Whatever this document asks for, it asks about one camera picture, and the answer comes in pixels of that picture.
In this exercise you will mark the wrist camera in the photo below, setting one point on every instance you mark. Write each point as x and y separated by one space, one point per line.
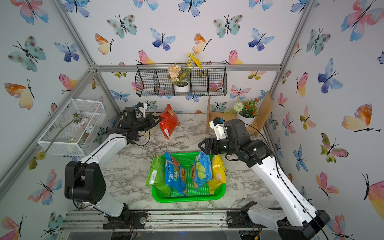
218 125
140 109

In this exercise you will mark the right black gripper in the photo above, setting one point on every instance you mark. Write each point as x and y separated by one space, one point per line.
209 141

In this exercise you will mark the pink artificial flower stem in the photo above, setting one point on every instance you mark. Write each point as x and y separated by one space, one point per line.
65 136

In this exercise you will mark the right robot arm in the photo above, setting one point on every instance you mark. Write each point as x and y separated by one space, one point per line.
298 219

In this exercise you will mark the yellow artificial flower sprig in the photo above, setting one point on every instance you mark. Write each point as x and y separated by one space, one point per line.
191 62

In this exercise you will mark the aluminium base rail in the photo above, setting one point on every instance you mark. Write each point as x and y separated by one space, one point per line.
151 221

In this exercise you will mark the white pot beige flowers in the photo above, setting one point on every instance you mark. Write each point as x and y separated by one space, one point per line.
180 84

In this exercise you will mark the red chip bag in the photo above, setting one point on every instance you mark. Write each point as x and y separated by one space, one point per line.
169 121

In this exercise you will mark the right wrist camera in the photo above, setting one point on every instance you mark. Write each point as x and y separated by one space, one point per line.
218 125

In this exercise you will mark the yellow chip bag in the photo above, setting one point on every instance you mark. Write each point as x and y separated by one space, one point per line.
218 174

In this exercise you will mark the blue lime chip bag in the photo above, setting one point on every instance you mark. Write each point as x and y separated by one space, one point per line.
201 170

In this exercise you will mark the black wire wall basket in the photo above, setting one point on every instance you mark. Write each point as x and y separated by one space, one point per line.
152 80

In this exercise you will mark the white wire mesh box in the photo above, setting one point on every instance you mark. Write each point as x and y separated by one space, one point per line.
94 110

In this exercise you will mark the blue tomato chip bag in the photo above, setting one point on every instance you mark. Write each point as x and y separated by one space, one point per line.
176 175

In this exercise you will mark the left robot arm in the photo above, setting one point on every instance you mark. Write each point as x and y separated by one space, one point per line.
84 180

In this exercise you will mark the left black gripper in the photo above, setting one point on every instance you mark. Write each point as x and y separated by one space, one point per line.
152 117

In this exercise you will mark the wooden corner shelf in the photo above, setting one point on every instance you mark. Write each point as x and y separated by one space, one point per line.
264 111

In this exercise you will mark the green chip bag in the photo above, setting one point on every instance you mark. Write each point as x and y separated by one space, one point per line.
157 176

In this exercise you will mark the white pot green plant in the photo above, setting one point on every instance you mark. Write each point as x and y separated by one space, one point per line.
247 111

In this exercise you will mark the green plastic basket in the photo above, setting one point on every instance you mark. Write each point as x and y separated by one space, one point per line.
186 160

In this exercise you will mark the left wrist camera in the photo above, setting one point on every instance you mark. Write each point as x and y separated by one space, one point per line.
140 109

